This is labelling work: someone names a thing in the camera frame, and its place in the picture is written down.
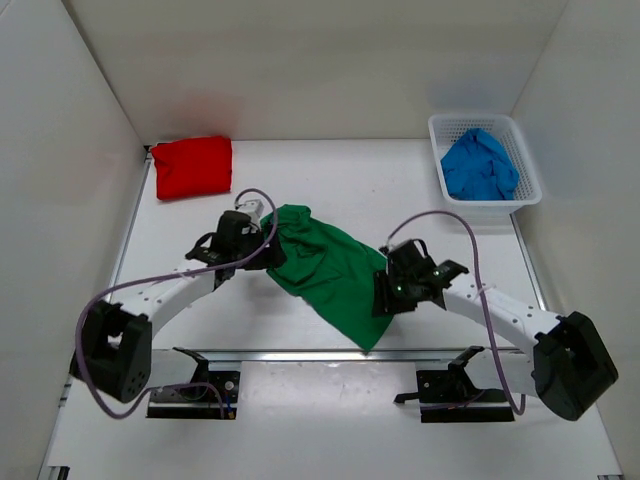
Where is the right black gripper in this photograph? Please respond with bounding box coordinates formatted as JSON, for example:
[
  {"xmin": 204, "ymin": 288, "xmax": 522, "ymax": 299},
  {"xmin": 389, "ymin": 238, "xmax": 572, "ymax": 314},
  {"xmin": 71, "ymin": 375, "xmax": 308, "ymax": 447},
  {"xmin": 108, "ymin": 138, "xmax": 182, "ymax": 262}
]
[{"xmin": 372, "ymin": 269, "xmax": 418, "ymax": 318}]

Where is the green t-shirt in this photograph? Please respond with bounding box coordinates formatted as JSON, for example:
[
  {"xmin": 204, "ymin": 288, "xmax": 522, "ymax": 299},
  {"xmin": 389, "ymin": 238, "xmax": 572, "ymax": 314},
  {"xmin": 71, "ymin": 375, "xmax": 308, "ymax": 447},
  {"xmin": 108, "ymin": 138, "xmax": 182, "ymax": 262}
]
[{"xmin": 267, "ymin": 204, "xmax": 393, "ymax": 351}]

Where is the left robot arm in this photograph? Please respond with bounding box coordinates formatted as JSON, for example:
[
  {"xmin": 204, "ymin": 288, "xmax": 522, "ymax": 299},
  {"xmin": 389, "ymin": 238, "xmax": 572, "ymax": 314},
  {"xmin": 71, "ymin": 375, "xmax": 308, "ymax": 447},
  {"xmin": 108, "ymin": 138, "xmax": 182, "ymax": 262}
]
[{"xmin": 70, "ymin": 202, "xmax": 286, "ymax": 408}]

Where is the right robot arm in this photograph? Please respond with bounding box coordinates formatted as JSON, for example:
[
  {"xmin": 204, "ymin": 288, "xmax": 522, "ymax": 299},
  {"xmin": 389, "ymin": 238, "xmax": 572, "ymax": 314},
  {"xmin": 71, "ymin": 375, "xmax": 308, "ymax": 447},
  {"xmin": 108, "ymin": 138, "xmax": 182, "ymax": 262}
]
[{"xmin": 372, "ymin": 239, "xmax": 619, "ymax": 421}]

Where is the folded red t-shirt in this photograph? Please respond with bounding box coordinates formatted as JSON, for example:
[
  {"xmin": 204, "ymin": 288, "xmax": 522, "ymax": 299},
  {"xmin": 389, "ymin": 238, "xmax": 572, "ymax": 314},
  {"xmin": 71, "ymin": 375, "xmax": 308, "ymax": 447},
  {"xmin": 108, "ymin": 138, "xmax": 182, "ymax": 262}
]
[{"xmin": 150, "ymin": 136, "xmax": 233, "ymax": 202}]

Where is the crumpled blue t-shirt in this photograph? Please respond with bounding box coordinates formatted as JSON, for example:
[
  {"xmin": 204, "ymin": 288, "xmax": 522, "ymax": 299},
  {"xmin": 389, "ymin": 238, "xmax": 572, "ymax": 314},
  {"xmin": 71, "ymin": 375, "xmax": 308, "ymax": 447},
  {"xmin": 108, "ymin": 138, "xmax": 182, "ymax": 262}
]
[{"xmin": 441, "ymin": 128, "xmax": 520, "ymax": 201}]

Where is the white plastic basket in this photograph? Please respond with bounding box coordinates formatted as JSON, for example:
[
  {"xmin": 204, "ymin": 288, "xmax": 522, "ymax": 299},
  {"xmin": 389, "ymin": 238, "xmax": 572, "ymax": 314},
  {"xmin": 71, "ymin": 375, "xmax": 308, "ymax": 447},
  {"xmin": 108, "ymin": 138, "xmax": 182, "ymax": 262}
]
[{"xmin": 428, "ymin": 113, "xmax": 542, "ymax": 218}]

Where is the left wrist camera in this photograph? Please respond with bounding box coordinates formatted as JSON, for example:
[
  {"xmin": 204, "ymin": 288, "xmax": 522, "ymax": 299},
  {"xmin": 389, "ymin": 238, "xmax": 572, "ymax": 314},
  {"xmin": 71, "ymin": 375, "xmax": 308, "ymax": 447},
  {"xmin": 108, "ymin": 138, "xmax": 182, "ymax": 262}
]
[{"xmin": 235, "ymin": 199, "xmax": 264, "ymax": 229}]

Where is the aluminium table rail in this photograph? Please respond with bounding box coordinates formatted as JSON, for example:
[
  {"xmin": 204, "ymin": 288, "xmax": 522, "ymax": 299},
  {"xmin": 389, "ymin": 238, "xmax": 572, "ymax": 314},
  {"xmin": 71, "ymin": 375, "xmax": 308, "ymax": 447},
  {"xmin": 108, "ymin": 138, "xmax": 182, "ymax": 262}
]
[{"xmin": 149, "ymin": 347, "xmax": 521, "ymax": 363}]

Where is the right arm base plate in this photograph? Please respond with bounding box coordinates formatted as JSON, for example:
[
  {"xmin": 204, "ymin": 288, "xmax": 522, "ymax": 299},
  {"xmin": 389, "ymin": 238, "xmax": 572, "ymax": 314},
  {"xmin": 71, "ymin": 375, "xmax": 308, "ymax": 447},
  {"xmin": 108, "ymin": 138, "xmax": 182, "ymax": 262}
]
[{"xmin": 394, "ymin": 370, "xmax": 515, "ymax": 424}]

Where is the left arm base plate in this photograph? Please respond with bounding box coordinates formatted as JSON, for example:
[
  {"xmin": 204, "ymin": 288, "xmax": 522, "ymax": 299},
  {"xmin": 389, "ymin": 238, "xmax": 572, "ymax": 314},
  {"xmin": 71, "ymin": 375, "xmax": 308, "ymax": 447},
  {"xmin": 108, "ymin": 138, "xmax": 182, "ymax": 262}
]
[{"xmin": 146, "ymin": 362, "xmax": 241, "ymax": 421}]

